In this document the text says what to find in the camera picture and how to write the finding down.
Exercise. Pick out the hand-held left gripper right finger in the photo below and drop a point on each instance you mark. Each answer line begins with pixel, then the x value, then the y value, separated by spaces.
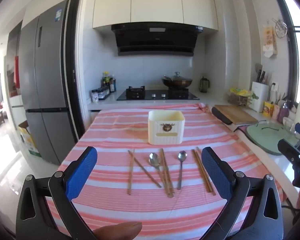
pixel 216 172

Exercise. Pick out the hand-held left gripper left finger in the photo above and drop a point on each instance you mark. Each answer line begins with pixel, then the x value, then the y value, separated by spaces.
pixel 81 172

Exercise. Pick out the steel spoon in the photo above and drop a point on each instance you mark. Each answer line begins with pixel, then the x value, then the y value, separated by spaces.
pixel 154 159
pixel 182 155

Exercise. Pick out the cream utensil holder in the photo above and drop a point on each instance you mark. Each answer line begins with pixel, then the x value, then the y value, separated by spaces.
pixel 165 121

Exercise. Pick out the person's left hand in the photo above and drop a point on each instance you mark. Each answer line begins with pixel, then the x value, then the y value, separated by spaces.
pixel 117 231

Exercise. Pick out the clear glass cup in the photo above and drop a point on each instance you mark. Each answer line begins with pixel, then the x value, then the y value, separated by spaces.
pixel 288 124

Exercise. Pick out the purple soap bottle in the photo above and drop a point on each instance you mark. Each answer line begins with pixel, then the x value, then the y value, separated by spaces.
pixel 283 112

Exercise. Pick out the green pot lid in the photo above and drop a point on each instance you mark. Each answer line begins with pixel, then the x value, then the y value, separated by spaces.
pixel 265 137

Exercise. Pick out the pink cup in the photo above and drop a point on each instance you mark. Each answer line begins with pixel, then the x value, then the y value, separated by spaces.
pixel 276 111

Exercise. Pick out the yellow printed cup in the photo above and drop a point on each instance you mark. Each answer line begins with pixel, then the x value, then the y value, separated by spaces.
pixel 268 108

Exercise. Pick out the pink striped tablecloth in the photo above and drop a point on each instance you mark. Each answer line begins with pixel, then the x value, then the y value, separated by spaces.
pixel 115 205

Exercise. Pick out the black pink-edged mat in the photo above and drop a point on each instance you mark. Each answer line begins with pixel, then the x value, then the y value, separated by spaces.
pixel 240 130

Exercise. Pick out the white knife block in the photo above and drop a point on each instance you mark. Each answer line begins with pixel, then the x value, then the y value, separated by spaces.
pixel 260 97

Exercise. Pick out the black oblong pad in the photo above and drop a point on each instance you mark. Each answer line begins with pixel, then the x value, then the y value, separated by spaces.
pixel 221 116

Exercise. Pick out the yellow green cardboard box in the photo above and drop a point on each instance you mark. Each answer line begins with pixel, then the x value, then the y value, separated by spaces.
pixel 28 140

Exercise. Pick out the wooden cutting board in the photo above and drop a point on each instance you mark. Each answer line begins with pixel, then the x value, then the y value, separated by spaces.
pixel 236 113

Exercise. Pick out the yellow plastic bag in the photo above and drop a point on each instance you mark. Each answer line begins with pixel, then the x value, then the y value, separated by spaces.
pixel 240 91

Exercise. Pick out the white printed jar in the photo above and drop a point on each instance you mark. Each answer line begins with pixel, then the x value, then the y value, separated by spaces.
pixel 95 96

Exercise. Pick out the dark glass pitcher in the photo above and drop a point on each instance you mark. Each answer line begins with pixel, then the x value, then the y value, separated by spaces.
pixel 204 86

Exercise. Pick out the dark sauce bottle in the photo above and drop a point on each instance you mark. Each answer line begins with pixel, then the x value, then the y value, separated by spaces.
pixel 112 86

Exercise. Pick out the yellow-cap sauce bottle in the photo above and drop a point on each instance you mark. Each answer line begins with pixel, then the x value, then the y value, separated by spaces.
pixel 105 78

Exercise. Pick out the dark wok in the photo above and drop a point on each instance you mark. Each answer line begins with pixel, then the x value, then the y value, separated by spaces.
pixel 177 83

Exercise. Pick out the grey refrigerator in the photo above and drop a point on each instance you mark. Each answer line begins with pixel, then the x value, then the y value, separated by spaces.
pixel 47 80

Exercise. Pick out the glass wok lid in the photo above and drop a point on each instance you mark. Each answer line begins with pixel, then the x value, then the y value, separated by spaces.
pixel 177 78

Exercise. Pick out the black gas cooktop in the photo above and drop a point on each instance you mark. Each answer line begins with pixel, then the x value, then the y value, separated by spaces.
pixel 150 92

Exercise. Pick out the red hanging cloth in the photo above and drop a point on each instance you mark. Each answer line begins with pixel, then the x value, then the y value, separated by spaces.
pixel 17 72

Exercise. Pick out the black range hood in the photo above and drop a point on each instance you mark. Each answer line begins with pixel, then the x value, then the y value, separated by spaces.
pixel 155 40

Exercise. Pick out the white wall outlet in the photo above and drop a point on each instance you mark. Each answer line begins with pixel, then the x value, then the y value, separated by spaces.
pixel 274 87

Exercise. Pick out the black window frame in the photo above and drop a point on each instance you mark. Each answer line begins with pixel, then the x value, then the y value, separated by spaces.
pixel 291 45

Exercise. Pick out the printed wall pouch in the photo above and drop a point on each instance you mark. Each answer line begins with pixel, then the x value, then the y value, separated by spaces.
pixel 269 41

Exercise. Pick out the cream wall cabinets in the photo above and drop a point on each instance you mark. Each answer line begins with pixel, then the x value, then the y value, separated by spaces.
pixel 155 2

